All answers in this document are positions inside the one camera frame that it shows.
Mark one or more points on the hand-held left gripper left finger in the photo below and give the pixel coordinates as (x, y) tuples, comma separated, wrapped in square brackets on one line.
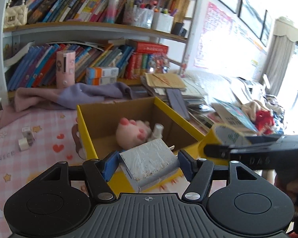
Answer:
[(109, 165)]

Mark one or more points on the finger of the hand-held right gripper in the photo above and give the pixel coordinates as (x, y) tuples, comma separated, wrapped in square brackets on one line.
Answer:
[(218, 151), (263, 138)]

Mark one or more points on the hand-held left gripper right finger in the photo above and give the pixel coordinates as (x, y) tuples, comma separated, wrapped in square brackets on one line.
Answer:
[(186, 164)]

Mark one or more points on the silver foil box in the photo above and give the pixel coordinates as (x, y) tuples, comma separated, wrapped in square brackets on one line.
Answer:
[(149, 161)]

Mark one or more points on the pink plush toy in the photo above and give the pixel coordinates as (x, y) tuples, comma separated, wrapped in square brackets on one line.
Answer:
[(131, 133)]

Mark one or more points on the small white bottle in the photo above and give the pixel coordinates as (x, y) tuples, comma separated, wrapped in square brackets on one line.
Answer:
[(157, 132)]

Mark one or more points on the yellow cardboard box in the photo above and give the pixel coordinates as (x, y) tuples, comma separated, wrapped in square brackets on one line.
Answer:
[(168, 119)]

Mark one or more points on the pink cylinder container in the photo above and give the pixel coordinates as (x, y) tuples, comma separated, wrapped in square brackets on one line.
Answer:
[(65, 69)]

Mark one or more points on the person's right hand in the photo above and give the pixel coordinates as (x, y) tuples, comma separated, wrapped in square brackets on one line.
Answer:
[(294, 184)]

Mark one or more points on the red plush toy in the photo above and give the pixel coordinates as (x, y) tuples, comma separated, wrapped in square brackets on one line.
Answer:
[(264, 121)]

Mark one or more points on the beige plush toy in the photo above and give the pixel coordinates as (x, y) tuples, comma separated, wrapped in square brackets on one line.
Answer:
[(253, 109)]

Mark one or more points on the blue cover booklet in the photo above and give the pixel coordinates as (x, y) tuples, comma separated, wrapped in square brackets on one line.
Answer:
[(234, 115)]

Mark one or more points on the stack of papers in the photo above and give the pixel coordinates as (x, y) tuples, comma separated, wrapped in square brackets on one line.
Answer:
[(193, 96)]

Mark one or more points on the pile of papers and books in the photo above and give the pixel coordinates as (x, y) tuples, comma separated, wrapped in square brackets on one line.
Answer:
[(228, 84)]

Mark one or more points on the purple cloth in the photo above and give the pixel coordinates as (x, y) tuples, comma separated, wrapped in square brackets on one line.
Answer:
[(94, 94)]

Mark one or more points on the grey curtain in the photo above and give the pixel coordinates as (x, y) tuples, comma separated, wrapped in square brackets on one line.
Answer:
[(280, 59)]

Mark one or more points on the orange and white carton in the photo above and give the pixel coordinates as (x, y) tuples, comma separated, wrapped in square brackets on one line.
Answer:
[(101, 81), (101, 72)]

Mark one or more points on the brown paper envelope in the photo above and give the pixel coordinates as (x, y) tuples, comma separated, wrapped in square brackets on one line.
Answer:
[(166, 80)]

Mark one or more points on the small white box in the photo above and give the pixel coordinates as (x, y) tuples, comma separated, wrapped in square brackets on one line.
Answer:
[(26, 130), (23, 144)]

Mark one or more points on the pink cloth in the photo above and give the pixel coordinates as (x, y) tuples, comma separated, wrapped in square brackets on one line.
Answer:
[(32, 99)]

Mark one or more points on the colourful picture box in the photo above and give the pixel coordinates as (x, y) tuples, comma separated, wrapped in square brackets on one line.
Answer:
[(159, 63)]

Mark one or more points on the row of blue books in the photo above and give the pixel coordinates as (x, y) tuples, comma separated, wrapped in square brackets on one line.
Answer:
[(39, 67)]

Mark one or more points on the red book box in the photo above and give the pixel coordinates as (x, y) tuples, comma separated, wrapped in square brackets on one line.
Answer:
[(151, 46)]

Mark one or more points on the small black box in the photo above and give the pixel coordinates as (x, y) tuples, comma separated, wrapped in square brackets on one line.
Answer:
[(178, 29)]

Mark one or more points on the white bookshelf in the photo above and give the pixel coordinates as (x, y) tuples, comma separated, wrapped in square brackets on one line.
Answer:
[(89, 29)]

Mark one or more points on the white pen cup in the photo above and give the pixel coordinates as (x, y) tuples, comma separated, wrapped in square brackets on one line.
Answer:
[(162, 22)]

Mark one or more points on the clear pen cup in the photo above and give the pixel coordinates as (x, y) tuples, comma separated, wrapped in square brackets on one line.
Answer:
[(139, 17)]

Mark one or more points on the long row of books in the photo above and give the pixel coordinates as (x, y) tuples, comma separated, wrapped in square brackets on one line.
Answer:
[(69, 2)]

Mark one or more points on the cream quilted handbag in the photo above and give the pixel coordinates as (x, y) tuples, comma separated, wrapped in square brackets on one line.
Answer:
[(15, 14)]

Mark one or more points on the wall poster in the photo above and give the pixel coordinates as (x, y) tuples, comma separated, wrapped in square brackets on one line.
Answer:
[(221, 42)]

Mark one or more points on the black window frame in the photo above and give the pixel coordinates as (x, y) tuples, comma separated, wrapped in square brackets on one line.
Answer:
[(241, 0)]

